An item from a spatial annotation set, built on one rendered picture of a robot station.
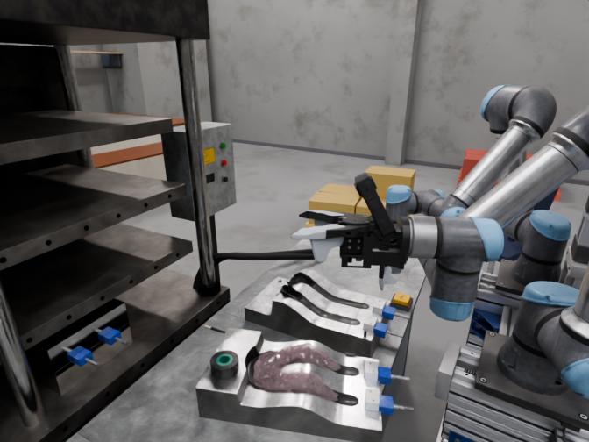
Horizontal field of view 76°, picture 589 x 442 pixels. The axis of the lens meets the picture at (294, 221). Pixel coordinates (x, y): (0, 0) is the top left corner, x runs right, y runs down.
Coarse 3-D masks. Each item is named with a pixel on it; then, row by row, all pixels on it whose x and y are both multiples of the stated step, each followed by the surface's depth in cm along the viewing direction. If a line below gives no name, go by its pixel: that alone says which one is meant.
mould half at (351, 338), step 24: (312, 288) 146; (336, 288) 152; (264, 312) 141; (288, 312) 135; (312, 312) 136; (336, 312) 137; (360, 312) 136; (312, 336) 133; (336, 336) 128; (360, 336) 124
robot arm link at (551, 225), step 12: (528, 216) 126; (540, 216) 122; (552, 216) 122; (516, 228) 128; (528, 228) 124; (540, 228) 119; (552, 228) 117; (564, 228) 117; (528, 240) 124; (540, 240) 120; (552, 240) 118; (564, 240) 118; (528, 252) 124; (540, 252) 121; (552, 252) 119
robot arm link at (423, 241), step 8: (416, 216) 66; (424, 216) 66; (416, 224) 63; (424, 224) 63; (432, 224) 63; (416, 232) 63; (424, 232) 63; (432, 232) 63; (416, 240) 63; (424, 240) 63; (432, 240) 62; (416, 248) 63; (424, 248) 63; (432, 248) 63; (408, 256) 66; (416, 256) 65; (424, 256) 64; (432, 256) 64
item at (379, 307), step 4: (376, 300) 139; (380, 300) 139; (376, 304) 136; (380, 304) 136; (384, 304) 136; (376, 308) 135; (380, 308) 134; (384, 308) 136; (388, 308) 136; (392, 308) 136; (372, 312) 137; (376, 312) 136; (380, 312) 135; (384, 312) 135; (388, 312) 134; (392, 312) 134; (384, 316) 135; (388, 316) 134; (392, 316) 134; (396, 316) 135; (400, 316) 134; (404, 316) 133
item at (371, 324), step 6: (366, 318) 129; (372, 318) 129; (366, 324) 126; (372, 324) 126; (378, 324) 128; (384, 324) 128; (366, 330) 127; (372, 330) 126; (378, 330) 125; (384, 330) 125; (378, 336) 126; (384, 336) 125; (402, 336) 124
